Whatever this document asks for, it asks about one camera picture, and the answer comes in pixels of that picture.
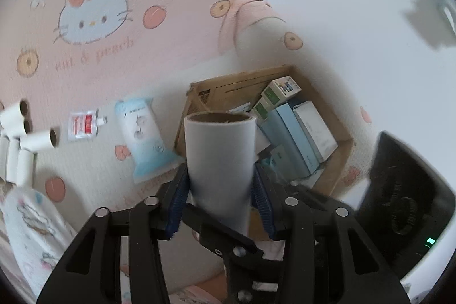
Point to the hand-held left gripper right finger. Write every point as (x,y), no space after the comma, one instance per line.
(262,199)

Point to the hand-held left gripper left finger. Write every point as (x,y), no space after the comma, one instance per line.
(178,199)

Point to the white cardboard core tube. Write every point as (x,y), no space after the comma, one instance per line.
(221,154)

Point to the brown cardboard box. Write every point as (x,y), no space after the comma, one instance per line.
(228,86)

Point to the pile of white paper tubes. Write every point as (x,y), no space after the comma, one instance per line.
(17,143)

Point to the teal and white box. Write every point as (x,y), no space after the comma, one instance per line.
(281,156)

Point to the light blue long box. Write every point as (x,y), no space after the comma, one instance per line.
(288,136)

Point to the light blue wet wipes pack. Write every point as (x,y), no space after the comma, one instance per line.
(142,136)

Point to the white long box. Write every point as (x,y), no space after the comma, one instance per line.
(315,133)

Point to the green and white small box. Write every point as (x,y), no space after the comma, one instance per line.
(260,109)
(271,97)

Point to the white box with colourful print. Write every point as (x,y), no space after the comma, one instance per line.
(285,86)

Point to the white red-label spout pouch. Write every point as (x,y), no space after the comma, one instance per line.
(83,124)

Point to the white fluffy cartoon blanket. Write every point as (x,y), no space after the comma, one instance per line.
(32,229)

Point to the pink cat print blanket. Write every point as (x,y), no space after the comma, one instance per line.
(142,51)

